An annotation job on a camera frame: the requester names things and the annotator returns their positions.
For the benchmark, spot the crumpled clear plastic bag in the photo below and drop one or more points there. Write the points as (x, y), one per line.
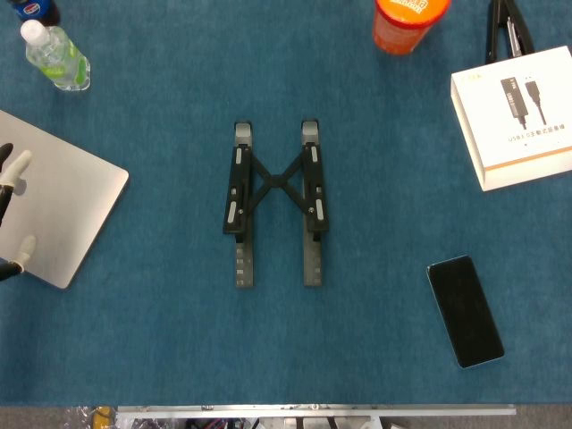
(82, 418)

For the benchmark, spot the felt table cover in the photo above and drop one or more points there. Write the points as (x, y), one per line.
(286, 357)

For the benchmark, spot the dark cola bottle blue label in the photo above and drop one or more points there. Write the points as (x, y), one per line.
(33, 8)

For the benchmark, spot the silver laptop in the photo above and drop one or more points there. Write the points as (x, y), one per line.
(67, 201)

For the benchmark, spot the aluminium table edge rail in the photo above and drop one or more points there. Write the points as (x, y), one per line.
(313, 410)

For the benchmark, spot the black folding laptop stand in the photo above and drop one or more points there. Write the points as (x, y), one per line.
(275, 179)

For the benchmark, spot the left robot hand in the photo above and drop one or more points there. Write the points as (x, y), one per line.
(20, 164)

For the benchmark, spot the clear water bottle green label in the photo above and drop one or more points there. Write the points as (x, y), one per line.
(56, 58)

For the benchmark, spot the orange snack canister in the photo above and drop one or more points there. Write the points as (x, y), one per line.
(404, 27)

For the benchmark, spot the black smartphone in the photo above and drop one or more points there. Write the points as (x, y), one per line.
(465, 310)

